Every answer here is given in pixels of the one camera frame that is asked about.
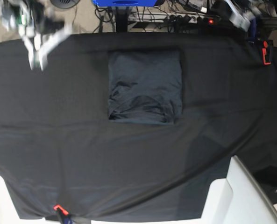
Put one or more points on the white chair left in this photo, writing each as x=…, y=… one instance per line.
x=8, y=213

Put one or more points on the black table cloth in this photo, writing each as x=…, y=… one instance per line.
x=58, y=146

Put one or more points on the blue clamp handle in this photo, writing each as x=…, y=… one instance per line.
x=252, y=31

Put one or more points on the blue plastic box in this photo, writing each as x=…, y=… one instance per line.
x=124, y=3

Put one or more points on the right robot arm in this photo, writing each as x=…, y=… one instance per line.
x=9, y=17

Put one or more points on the red black clamp right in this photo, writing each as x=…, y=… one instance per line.
x=267, y=52

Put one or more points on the white chair right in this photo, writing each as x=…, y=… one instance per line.
x=237, y=199

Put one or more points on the white chair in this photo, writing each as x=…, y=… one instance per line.
x=8, y=213
x=237, y=199

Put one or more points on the red blue clamp bottom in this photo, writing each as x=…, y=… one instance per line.
x=63, y=215

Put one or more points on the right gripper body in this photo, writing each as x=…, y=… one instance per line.
x=33, y=20

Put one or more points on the black table leg stand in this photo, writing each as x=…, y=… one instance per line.
x=121, y=18

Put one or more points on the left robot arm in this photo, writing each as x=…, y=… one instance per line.
x=261, y=8

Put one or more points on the dark grey T-shirt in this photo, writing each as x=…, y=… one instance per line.
x=145, y=87

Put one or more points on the white power strip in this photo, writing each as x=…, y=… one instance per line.
x=160, y=17

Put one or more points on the grey round floor base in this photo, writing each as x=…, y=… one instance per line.
x=64, y=4

